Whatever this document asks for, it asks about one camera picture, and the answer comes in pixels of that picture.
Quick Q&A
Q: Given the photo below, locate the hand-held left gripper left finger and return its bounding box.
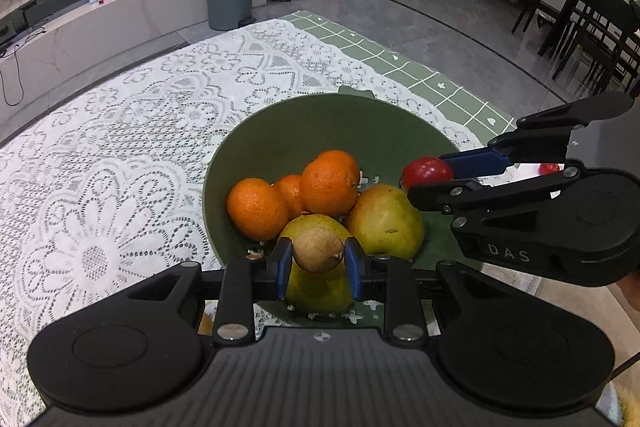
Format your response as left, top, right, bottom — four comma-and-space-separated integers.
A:
117, 238, 294, 345

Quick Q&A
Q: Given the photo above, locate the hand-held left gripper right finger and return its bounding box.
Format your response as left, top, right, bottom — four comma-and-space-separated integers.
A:
345, 238, 506, 345

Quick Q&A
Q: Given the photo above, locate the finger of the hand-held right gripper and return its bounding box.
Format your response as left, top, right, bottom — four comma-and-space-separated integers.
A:
407, 163, 587, 238
440, 93, 635, 180

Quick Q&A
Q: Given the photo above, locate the brown kiwi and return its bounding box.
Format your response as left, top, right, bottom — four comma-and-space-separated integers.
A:
292, 228, 346, 274

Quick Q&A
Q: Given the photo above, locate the orange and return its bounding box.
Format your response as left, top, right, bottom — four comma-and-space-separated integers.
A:
300, 150, 362, 215
226, 178, 291, 242
272, 174, 307, 217

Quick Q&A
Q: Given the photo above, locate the green colander bowl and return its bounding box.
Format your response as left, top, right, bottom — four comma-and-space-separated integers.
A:
202, 87, 488, 333

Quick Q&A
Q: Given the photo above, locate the yellow-green pear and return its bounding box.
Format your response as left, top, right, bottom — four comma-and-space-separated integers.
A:
276, 213, 357, 314
346, 185, 426, 262

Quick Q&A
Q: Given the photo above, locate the green grid mat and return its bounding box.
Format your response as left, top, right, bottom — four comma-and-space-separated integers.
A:
277, 10, 518, 142

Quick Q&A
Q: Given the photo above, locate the dark dining table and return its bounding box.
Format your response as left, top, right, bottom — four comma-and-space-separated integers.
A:
537, 0, 640, 58

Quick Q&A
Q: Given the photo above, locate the yellow plush cushion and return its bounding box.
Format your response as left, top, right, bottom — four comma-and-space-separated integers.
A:
615, 384, 640, 427

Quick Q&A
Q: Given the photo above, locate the white lace tablecloth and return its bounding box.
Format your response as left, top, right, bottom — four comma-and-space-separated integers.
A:
0, 18, 541, 427

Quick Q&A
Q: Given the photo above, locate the white marble console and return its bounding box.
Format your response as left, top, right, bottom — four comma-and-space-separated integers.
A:
0, 0, 266, 138

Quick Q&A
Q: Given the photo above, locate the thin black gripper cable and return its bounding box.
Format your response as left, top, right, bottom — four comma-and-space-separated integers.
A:
612, 347, 640, 378

